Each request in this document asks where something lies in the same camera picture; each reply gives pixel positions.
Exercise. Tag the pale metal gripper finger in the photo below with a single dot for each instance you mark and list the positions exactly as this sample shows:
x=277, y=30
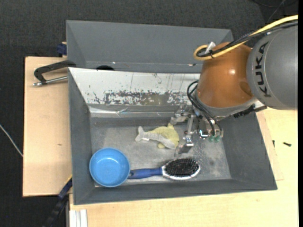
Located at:
x=188, y=142
x=180, y=118

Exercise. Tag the yellow and grey toy dolphin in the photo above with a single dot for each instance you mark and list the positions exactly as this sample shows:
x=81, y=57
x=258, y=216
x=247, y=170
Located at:
x=163, y=136

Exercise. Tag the grey metal bin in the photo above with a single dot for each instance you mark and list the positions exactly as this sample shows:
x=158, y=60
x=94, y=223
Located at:
x=146, y=44

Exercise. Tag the blue bowl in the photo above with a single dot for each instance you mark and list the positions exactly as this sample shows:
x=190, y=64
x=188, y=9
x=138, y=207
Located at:
x=109, y=167

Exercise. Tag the small black screw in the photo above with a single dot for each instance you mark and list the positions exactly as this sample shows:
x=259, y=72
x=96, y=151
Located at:
x=287, y=144

